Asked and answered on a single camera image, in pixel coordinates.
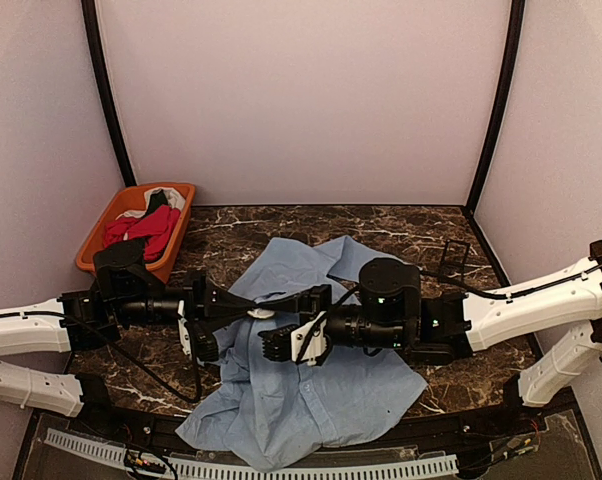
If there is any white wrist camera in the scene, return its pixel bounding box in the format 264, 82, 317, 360
290, 311, 329, 367
177, 300, 192, 359

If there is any orange plastic basket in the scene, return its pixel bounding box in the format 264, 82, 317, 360
76, 182, 195, 281

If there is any white cloth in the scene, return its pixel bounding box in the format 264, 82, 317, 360
144, 188, 186, 211

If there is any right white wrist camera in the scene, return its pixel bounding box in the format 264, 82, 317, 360
290, 311, 329, 367

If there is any red cloth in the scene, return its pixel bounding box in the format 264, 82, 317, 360
103, 206, 181, 263

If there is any black brooch holder stand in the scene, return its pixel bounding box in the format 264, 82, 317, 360
438, 239, 471, 280

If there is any light blue shirt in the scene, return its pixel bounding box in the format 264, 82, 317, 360
176, 236, 427, 472

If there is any black right frame pole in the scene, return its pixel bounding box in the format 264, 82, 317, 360
465, 0, 526, 217

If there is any white perforated cable tray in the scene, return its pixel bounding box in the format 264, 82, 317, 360
44, 428, 460, 480

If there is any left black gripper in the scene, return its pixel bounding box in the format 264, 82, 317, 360
113, 266, 257, 333

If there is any dark green cloth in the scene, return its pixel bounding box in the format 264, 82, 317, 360
143, 189, 171, 217

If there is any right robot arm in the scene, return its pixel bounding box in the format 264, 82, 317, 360
259, 240, 602, 434

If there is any black left frame pole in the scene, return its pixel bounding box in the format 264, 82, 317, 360
80, 0, 137, 187

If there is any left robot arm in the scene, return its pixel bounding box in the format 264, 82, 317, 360
0, 240, 257, 436

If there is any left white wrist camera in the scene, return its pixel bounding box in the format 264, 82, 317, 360
177, 300, 192, 359

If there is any black frame pole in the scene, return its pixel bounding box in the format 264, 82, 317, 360
80, 0, 137, 187
465, 0, 526, 217

